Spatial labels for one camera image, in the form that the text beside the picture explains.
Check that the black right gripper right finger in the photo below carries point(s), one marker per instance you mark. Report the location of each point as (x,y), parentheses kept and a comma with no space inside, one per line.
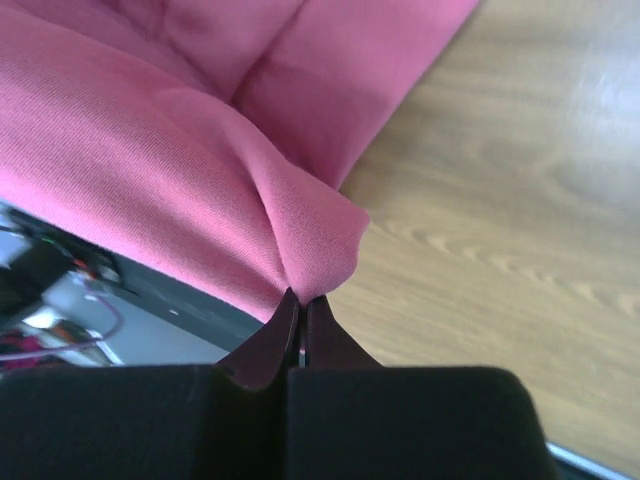
(349,417)

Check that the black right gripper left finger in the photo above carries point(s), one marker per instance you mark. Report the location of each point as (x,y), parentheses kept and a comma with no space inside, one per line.
(220,421)

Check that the pink t shirt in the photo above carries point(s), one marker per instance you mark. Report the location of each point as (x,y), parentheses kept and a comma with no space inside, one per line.
(208,139)

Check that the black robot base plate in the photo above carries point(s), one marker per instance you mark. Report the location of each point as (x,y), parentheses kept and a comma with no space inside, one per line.
(131,314)

